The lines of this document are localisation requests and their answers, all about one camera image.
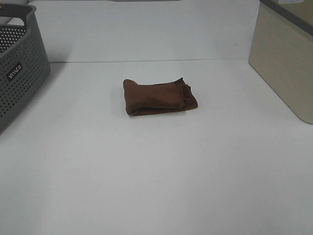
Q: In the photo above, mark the grey perforated plastic basket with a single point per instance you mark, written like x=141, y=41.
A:
x=24, y=65

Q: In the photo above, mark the beige storage box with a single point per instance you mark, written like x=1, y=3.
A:
x=282, y=52

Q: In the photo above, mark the brown towel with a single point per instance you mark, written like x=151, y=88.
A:
x=155, y=99

